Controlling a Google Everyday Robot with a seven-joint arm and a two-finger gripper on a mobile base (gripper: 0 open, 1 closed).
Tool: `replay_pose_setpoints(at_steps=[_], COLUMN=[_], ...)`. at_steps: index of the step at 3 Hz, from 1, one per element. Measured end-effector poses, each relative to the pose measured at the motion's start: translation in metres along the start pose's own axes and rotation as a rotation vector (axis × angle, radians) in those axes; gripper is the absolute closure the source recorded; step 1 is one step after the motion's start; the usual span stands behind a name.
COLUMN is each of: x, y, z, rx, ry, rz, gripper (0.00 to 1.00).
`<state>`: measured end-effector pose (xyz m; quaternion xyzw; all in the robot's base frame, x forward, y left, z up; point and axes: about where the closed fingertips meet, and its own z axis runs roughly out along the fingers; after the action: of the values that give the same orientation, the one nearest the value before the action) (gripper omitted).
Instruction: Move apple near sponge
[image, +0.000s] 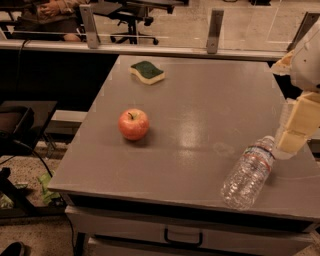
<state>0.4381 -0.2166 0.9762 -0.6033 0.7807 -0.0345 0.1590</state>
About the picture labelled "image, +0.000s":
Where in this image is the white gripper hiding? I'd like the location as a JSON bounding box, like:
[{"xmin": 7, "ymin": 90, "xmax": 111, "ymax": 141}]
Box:
[{"xmin": 272, "ymin": 92, "xmax": 320, "ymax": 160}]

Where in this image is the red apple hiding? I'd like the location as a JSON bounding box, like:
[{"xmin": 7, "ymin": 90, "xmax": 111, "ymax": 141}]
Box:
[{"xmin": 118, "ymin": 109, "xmax": 149, "ymax": 141}]

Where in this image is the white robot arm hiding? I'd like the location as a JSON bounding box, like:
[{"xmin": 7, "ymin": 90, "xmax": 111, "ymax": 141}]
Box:
[{"xmin": 271, "ymin": 20, "xmax": 320, "ymax": 160}]

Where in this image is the green and yellow sponge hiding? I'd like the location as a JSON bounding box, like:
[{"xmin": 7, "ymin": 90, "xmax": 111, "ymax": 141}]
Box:
[{"xmin": 129, "ymin": 61, "xmax": 165, "ymax": 85}]

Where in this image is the clear plastic water bottle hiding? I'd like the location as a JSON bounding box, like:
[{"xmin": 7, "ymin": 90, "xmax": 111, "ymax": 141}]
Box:
[{"xmin": 221, "ymin": 136, "xmax": 275, "ymax": 210}]

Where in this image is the metal railing bar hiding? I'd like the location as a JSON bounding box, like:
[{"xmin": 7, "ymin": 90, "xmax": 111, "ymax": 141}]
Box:
[{"xmin": 0, "ymin": 39, "xmax": 287, "ymax": 62}]

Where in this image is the black office chair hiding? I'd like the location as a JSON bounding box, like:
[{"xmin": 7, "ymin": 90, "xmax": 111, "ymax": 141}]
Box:
[{"xmin": 92, "ymin": 0, "xmax": 189, "ymax": 45}]

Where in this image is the green snack bag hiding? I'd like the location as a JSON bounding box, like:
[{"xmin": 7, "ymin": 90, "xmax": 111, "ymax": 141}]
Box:
[{"xmin": 37, "ymin": 173, "xmax": 62, "ymax": 206}]

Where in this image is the black side table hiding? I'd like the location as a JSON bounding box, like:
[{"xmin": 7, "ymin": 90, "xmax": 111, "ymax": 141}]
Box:
[{"xmin": 0, "ymin": 101, "xmax": 57, "ymax": 156}]

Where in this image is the seated person in background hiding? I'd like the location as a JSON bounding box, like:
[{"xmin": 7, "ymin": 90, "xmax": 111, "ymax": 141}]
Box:
[{"xmin": 12, "ymin": 0, "xmax": 89, "ymax": 42}]

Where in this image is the black shoe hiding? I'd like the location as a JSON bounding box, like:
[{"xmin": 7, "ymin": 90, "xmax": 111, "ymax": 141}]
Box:
[{"xmin": 0, "ymin": 242, "xmax": 25, "ymax": 256}]

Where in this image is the right metal railing bracket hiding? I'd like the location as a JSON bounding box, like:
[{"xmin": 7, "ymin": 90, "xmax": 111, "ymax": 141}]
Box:
[{"xmin": 287, "ymin": 12, "xmax": 320, "ymax": 51}]

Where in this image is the metal railing bracket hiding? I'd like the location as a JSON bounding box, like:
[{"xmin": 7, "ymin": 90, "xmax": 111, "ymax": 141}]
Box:
[
  {"xmin": 79, "ymin": 4, "xmax": 100, "ymax": 49},
  {"xmin": 206, "ymin": 9, "xmax": 224, "ymax": 54},
  {"xmin": 287, "ymin": 12, "xmax": 320, "ymax": 51}
]

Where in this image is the middle metal railing bracket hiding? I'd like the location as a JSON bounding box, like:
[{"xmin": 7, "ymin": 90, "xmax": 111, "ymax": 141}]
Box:
[{"xmin": 206, "ymin": 9, "xmax": 224, "ymax": 54}]

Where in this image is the grey drawer with black handle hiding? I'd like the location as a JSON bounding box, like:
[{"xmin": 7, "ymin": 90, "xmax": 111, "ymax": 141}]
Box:
[{"xmin": 66, "ymin": 206, "xmax": 313, "ymax": 256}]

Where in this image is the left metal railing bracket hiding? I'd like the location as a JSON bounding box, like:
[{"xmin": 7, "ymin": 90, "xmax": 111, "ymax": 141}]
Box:
[{"xmin": 79, "ymin": 4, "xmax": 100, "ymax": 49}]

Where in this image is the black cable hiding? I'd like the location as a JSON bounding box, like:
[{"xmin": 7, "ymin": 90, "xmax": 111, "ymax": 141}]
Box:
[{"xmin": 0, "ymin": 139, "xmax": 76, "ymax": 251}]

